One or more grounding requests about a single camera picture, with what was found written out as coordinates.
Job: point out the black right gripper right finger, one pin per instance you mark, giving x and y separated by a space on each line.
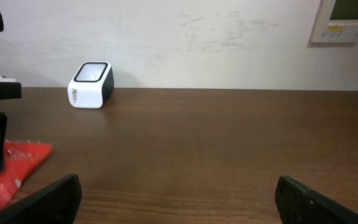
297 203

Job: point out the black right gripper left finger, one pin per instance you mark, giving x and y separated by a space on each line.
55 203

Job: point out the red snack bag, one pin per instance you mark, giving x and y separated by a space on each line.
20 160

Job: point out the white barcode scanner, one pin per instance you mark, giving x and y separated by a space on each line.
91 86

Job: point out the beige wall control panel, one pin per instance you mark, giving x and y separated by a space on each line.
336 22

